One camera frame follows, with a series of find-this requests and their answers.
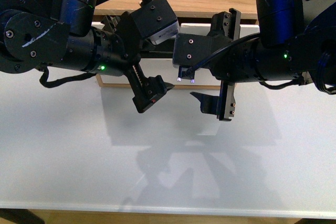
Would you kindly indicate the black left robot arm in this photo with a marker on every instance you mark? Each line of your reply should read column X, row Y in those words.
column 56, row 37

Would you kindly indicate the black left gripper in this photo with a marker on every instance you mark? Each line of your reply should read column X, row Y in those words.
column 124, row 58

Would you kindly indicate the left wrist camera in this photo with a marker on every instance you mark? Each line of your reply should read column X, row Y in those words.
column 156, row 21

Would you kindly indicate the white front wooden drawer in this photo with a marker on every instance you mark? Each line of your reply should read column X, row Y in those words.
column 164, row 67

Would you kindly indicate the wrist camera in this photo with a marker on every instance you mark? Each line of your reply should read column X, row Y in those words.
column 156, row 21
column 189, row 50

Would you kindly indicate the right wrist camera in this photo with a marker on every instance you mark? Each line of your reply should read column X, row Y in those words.
column 189, row 50

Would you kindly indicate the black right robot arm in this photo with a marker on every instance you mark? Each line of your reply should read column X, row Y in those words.
column 295, row 46

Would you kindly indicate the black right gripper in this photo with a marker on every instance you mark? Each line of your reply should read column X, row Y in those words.
column 235, row 63

